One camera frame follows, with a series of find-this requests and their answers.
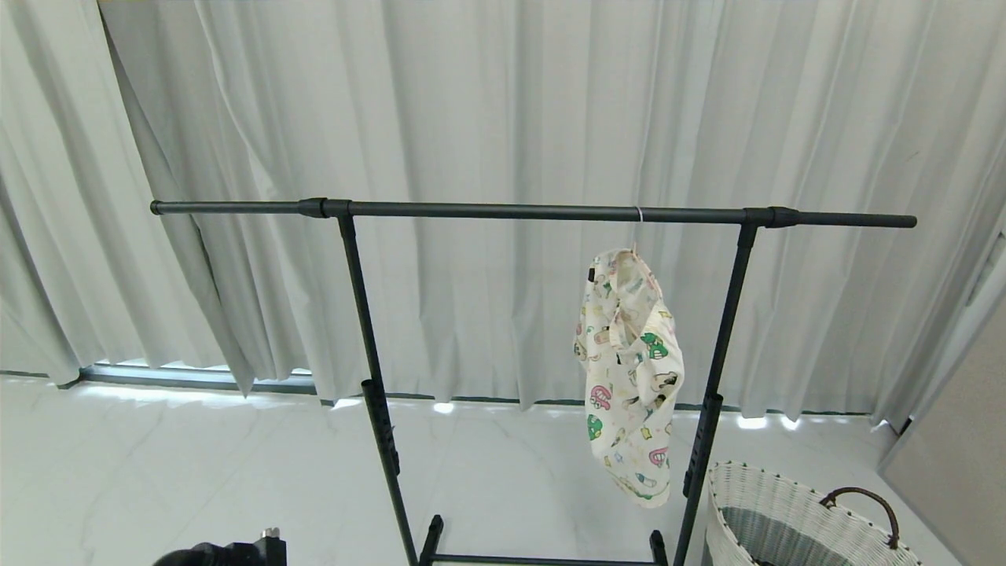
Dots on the white curtain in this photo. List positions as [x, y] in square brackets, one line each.
[71, 196]
[511, 118]

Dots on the pink clothes hanger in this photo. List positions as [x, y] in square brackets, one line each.
[640, 220]

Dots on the window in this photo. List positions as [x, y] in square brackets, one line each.
[173, 376]

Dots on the white laundry basket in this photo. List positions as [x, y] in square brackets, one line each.
[747, 491]

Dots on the cream printed garment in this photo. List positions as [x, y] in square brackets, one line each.
[629, 377]

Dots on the black clothes rack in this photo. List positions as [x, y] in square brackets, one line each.
[511, 211]

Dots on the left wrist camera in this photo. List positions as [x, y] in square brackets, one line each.
[251, 554]

